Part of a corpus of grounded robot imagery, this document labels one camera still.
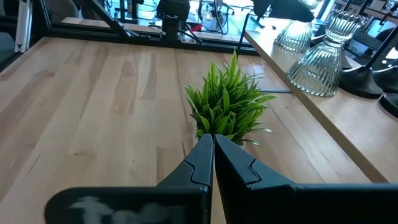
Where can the tall black candlestick holder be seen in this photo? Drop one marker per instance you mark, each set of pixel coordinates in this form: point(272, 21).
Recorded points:
point(391, 104)

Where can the medium black candlestick holder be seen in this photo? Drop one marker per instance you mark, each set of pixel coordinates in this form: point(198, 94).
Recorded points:
point(387, 81)

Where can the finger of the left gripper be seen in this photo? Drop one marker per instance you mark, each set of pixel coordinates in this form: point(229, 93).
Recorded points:
point(283, 9)

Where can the black aluminium table frame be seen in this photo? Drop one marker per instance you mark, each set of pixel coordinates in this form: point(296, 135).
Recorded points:
point(93, 32)

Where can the round floor fan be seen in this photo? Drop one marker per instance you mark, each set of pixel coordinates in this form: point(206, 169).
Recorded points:
point(214, 15)

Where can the wooden shelf riser black frame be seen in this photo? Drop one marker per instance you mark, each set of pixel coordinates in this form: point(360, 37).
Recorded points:
point(342, 130)

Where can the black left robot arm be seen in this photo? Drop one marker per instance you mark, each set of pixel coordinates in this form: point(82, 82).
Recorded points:
point(172, 18)

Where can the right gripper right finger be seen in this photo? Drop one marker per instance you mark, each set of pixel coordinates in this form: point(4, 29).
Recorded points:
point(264, 199)

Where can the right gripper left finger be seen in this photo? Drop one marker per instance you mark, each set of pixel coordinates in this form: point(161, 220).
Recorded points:
point(186, 199)

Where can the green plant in white pot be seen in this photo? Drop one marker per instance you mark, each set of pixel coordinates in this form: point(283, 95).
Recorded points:
point(228, 105)

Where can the ribbed clear glass candle holder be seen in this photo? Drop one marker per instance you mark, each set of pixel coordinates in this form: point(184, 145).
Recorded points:
point(317, 68)
point(293, 35)

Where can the white aluminium profile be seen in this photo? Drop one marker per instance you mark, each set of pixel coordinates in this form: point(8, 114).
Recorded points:
point(23, 28)

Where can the short black candlestick holder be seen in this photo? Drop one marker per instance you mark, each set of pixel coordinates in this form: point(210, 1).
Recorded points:
point(360, 82)

